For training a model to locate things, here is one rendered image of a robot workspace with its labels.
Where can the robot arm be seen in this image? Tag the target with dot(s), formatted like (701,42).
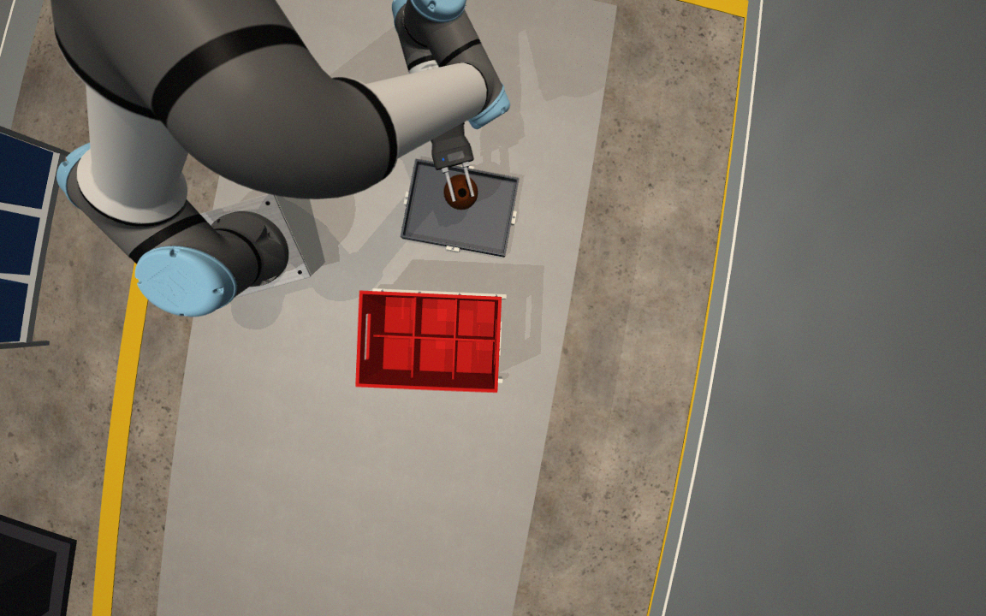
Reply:
(239,91)

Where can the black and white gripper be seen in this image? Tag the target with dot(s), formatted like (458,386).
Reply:
(451,148)

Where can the brown bottle with green label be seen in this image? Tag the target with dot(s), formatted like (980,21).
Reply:
(461,192)

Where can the red plastic crate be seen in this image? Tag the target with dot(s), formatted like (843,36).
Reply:
(466,323)

